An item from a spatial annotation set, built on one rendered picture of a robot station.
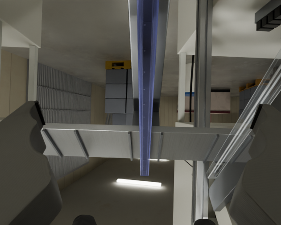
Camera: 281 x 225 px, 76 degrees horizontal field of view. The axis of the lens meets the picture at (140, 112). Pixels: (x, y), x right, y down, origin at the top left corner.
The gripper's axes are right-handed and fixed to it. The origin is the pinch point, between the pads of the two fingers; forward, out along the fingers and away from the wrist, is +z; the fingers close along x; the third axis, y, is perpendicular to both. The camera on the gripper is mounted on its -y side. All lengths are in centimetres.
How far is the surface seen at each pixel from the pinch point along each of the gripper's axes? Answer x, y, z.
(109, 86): -68, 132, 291
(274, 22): 38, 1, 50
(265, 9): 36, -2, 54
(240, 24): 35, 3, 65
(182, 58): 19, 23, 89
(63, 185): -204, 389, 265
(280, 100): 22.5, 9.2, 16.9
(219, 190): 20.6, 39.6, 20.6
